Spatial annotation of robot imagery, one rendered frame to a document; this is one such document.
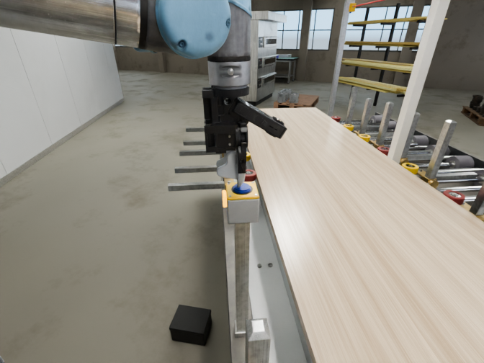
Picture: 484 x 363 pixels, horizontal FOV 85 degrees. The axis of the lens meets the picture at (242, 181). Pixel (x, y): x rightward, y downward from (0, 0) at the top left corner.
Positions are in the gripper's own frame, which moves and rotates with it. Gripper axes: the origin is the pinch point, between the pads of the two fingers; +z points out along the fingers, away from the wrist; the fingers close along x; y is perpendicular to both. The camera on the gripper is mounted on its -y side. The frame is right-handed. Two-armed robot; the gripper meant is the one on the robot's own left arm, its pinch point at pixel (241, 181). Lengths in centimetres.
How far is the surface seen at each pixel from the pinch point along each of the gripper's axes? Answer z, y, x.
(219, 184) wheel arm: 39, 6, -68
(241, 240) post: 15.2, 0.4, 1.9
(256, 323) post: 11.1, 0.2, 25.8
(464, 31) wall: -38, -760, -806
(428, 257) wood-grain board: 34, -60, -6
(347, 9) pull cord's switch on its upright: -47, -109, -204
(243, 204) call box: 3.8, 0.0, 3.6
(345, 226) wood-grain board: 34, -41, -23
